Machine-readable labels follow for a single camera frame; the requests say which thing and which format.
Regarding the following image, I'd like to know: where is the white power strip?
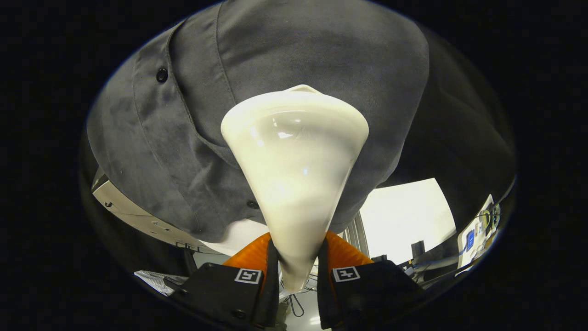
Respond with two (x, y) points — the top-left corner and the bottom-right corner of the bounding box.
(457, 194), (501, 269)

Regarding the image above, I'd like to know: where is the silver patterned sheet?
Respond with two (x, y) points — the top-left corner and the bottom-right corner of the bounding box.
(134, 270), (189, 297)

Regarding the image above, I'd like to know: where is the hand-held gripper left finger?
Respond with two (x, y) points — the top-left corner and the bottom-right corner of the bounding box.
(171, 232), (279, 329)

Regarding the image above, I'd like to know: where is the thin black cable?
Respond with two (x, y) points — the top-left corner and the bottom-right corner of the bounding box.
(287, 294), (306, 318)

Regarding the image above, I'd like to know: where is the white garment steamer head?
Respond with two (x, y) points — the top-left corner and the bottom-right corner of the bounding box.
(220, 84), (369, 295)

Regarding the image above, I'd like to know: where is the grey button-up shirt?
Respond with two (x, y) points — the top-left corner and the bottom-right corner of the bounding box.
(86, 0), (430, 243)

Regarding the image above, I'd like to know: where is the grey metal locker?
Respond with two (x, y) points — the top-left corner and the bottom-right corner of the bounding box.
(342, 212), (370, 258)

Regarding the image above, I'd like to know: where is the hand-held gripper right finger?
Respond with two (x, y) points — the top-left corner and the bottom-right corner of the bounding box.
(317, 231), (423, 329)

